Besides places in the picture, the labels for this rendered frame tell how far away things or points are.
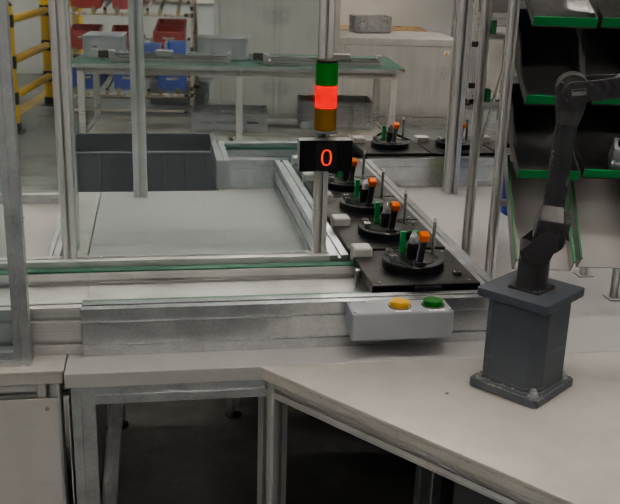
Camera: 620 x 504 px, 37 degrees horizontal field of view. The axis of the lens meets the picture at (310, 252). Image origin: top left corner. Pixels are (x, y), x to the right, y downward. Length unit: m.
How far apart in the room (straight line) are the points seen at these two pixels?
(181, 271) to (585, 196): 0.95
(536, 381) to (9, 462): 1.03
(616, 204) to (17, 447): 1.41
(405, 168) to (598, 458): 1.85
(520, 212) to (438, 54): 7.37
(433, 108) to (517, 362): 7.88
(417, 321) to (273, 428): 0.36
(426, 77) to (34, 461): 7.91
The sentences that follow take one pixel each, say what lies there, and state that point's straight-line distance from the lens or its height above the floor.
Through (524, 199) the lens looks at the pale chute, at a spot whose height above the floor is 1.12.
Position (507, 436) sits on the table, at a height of 0.86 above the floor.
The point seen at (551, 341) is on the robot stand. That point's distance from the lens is 1.75.
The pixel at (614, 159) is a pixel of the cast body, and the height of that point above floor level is 1.23.
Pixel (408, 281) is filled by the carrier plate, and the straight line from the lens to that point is 2.01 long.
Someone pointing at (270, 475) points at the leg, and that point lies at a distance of 1.96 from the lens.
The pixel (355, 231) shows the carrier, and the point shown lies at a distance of 2.34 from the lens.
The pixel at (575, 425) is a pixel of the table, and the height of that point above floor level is 0.86.
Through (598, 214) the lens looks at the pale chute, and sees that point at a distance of 2.22.
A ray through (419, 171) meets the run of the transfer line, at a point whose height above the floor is 0.91.
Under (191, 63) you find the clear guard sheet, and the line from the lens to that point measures 2.08.
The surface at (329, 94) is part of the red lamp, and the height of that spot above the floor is 1.34.
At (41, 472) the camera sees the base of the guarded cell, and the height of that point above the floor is 0.64.
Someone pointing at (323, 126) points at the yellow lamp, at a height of 1.27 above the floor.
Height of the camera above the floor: 1.64
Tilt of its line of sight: 18 degrees down
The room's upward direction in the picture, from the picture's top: 2 degrees clockwise
